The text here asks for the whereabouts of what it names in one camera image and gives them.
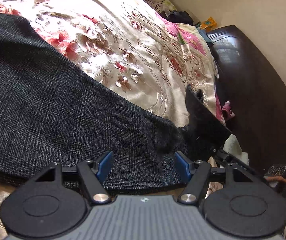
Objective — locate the dark wooden headboard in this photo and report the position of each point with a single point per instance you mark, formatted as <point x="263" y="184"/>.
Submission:
<point x="257" y="95"/>

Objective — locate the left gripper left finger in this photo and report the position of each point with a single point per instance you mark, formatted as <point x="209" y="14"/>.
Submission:
<point x="92" y="174"/>

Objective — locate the dark grey plaid pants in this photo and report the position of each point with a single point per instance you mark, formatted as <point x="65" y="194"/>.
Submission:
<point x="50" y="110"/>

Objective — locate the floral satin bedspread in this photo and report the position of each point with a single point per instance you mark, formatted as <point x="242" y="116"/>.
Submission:
<point x="126" y="46"/>

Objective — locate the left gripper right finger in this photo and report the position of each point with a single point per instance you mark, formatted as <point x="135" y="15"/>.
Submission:
<point x="195" y="174"/>

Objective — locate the dark clothes pile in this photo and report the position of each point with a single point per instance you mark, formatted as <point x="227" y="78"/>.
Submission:
<point x="180" y="17"/>

